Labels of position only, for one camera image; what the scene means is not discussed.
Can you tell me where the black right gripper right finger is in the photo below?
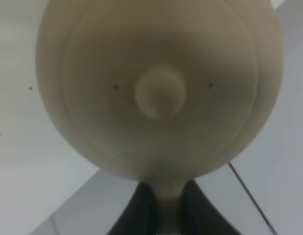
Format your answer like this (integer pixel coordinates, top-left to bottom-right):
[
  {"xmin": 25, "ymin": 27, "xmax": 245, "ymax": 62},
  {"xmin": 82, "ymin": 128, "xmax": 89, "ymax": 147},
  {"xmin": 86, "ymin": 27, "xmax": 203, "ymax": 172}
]
[{"xmin": 181, "ymin": 180, "xmax": 239, "ymax": 235}]

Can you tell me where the brown teapot with lid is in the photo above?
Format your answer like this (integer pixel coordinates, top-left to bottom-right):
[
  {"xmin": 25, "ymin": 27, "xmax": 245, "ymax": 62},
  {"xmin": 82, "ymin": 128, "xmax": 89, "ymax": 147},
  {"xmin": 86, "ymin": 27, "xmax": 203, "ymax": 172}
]
[{"xmin": 36, "ymin": 0, "xmax": 283, "ymax": 235}]

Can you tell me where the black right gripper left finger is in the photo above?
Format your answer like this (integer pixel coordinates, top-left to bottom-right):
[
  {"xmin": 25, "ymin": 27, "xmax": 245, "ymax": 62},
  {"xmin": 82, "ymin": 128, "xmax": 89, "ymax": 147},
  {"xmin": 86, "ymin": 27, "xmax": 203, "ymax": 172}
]
[{"xmin": 108, "ymin": 183, "xmax": 159, "ymax": 235}]

